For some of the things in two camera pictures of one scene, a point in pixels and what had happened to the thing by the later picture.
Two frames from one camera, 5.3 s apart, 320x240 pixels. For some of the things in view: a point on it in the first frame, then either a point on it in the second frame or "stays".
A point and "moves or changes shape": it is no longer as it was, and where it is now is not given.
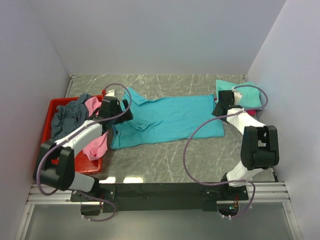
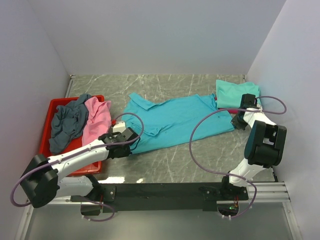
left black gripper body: (119, 111) → (126, 152)
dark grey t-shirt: (66, 118) stays
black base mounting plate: (165, 197) stays
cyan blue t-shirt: (162, 120) moves or changes shape
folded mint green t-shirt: (251, 98) stays
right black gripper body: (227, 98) → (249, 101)
